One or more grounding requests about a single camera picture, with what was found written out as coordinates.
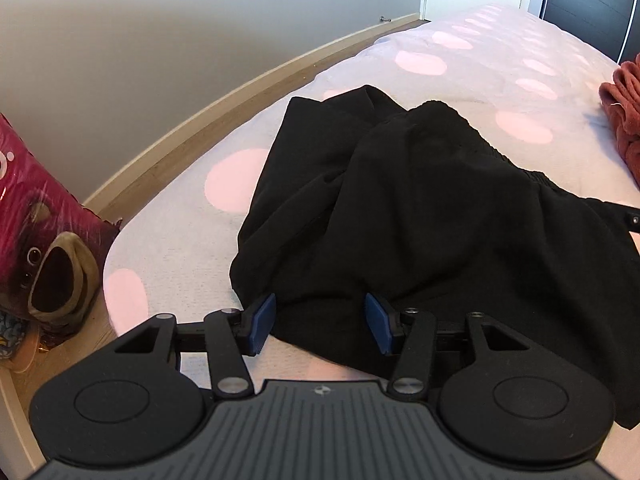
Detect black pants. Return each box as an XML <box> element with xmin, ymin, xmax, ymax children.
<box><xmin>229</xmin><ymin>85</ymin><xmax>640</xmax><ymax>431</ymax></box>

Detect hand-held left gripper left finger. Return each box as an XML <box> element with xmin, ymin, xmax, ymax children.
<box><xmin>114</xmin><ymin>292</ymin><xmax>277</xmax><ymax>401</ymax></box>

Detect pink bear cushion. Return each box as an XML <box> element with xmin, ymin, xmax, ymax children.
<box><xmin>0</xmin><ymin>112</ymin><xmax>123</xmax><ymax>346</ymax></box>

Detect blue patterned object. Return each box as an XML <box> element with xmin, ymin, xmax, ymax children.
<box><xmin>0</xmin><ymin>308</ymin><xmax>27</xmax><ymax>361</ymax></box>

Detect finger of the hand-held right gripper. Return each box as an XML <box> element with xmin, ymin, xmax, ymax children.
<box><xmin>592</xmin><ymin>200</ymin><xmax>640</xmax><ymax>233</ymax></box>

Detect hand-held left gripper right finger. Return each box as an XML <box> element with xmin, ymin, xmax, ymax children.
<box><xmin>364</xmin><ymin>292</ymin><xmax>538</xmax><ymax>403</ymax></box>

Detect folded red-brown cloth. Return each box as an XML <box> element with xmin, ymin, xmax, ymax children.
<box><xmin>598</xmin><ymin>51</ymin><xmax>640</xmax><ymax>183</ymax></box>

